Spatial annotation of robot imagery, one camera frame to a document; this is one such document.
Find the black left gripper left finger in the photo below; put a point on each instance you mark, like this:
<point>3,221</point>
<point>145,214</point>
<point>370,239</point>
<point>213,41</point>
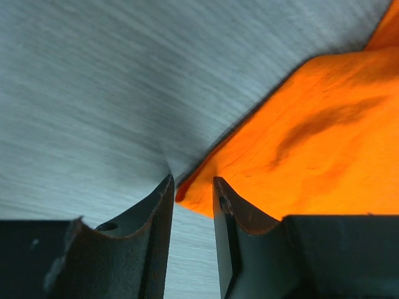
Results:
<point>125,257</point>

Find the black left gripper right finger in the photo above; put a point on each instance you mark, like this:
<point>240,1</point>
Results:
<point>254,260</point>

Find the orange shirt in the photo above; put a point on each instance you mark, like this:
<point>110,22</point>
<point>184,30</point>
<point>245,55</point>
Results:
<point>326,142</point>

